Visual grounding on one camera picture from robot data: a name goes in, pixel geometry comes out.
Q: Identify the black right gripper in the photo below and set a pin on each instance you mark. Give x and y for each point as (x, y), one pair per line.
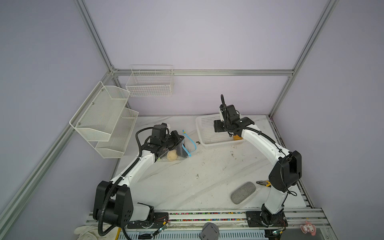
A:
(216, 127)

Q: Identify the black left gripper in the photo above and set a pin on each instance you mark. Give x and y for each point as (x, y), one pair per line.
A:
(176, 137)

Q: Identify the yellow-brown toy potato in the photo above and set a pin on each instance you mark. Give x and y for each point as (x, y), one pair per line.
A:
(237, 138)

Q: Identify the cream toy potato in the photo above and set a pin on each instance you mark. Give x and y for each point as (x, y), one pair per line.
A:
(172, 156)

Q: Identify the black toy avocado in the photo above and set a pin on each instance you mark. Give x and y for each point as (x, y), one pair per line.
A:
(181, 151)

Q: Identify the clear zip bag blue zipper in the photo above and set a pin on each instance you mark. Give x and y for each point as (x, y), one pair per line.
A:
(173, 141)

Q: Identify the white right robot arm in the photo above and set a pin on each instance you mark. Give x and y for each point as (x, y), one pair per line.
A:
(287, 165)

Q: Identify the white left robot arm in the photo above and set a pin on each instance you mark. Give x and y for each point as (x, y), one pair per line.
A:
(114, 206)

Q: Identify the white mesh two-tier shelf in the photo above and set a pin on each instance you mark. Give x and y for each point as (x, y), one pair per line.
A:
(105, 121)

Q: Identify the grey oval stone pad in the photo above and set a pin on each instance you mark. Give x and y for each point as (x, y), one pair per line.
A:
(243, 192)

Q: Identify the grey plastic device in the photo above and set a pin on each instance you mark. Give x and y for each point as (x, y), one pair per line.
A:
(210, 231)

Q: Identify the white cloth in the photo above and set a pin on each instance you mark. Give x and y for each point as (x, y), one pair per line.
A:
(91, 233)

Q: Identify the pink plush toy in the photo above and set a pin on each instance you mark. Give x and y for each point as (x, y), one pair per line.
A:
(308, 228)

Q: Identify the white wire wall basket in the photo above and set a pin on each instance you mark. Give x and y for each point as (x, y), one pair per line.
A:
(151, 81)

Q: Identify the yellow handled pliers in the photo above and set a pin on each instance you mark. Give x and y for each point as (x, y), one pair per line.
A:
(264, 183)

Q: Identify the aluminium rail base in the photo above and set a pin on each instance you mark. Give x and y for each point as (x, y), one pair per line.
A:
(236, 219)

